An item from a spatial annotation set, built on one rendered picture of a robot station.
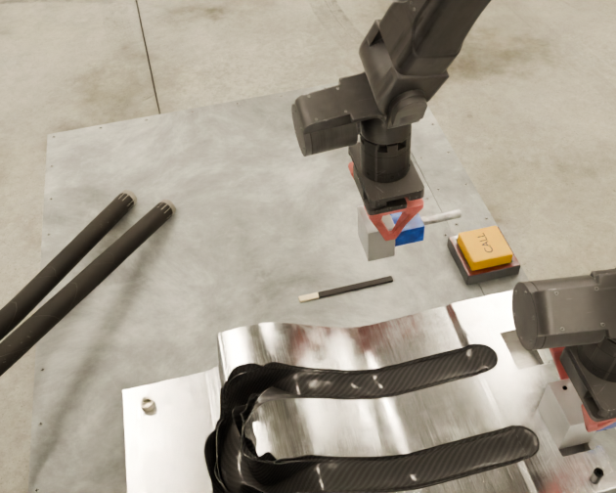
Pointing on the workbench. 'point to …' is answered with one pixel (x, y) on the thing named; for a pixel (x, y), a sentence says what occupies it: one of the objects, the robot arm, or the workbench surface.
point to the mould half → (394, 336)
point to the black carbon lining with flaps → (449, 463)
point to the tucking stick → (345, 289)
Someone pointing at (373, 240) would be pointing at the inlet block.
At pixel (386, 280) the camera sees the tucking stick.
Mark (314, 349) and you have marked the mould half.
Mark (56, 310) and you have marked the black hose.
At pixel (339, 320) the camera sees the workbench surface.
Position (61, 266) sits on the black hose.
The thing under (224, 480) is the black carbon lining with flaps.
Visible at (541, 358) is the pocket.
